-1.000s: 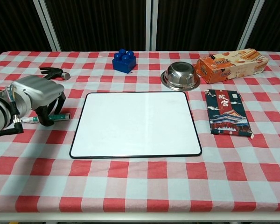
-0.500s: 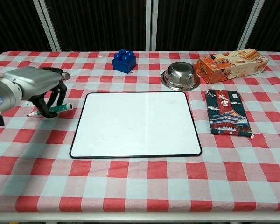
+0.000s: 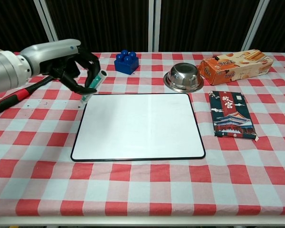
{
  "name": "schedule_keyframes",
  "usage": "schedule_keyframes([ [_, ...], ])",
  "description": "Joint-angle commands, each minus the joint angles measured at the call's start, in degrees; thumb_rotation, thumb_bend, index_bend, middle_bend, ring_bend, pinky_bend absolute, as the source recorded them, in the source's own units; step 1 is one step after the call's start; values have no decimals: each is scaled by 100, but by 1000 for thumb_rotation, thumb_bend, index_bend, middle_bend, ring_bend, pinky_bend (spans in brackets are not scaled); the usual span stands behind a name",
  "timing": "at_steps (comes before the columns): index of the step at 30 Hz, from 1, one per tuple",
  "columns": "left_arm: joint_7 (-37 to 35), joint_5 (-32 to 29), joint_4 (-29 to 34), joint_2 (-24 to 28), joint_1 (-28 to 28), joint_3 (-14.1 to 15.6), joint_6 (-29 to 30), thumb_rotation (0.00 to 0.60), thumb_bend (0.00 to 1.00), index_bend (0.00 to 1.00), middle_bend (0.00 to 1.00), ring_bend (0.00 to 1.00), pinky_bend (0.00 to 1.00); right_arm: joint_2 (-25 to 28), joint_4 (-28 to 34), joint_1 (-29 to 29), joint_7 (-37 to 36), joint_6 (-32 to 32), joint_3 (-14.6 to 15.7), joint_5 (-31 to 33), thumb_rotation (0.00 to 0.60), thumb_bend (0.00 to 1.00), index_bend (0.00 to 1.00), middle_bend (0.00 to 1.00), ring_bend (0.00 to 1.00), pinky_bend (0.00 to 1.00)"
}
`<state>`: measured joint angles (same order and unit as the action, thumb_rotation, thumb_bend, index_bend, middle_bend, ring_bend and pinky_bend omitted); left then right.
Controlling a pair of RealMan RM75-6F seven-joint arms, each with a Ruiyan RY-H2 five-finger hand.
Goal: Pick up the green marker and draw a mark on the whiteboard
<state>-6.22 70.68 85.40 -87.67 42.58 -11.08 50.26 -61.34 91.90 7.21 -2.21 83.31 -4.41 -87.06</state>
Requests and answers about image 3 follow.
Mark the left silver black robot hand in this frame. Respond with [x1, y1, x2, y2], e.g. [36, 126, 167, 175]
[20, 38, 101, 95]

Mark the green white marker pen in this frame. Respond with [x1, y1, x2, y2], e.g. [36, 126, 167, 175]
[78, 70, 109, 109]

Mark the red white checkered tablecloth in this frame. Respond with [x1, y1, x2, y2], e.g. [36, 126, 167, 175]
[0, 51, 285, 217]

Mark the dark ribbed partition panel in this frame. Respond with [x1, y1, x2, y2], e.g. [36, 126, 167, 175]
[0, 0, 55, 54]
[159, 0, 261, 53]
[46, 0, 150, 53]
[250, 0, 285, 53]

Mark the black red claw hammer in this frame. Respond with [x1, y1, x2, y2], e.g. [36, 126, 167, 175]
[0, 75, 53, 119]

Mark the blue toy building block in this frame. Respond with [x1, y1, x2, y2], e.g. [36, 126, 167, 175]
[114, 49, 140, 76]

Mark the stainless steel bowl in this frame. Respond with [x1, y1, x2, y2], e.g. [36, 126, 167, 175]
[163, 62, 205, 93]

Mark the orange biscuit box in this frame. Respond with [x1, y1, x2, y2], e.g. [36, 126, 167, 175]
[198, 49, 274, 86]

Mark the dark blue palace print packet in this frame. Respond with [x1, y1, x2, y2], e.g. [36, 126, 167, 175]
[208, 90, 259, 143]

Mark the white partition frame post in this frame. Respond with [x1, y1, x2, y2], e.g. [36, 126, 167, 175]
[34, 0, 63, 48]
[148, 0, 162, 53]
[241, 0, 268, 52]

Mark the white board black frame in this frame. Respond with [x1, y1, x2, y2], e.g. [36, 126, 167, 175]
[70, 93, 206, 162]

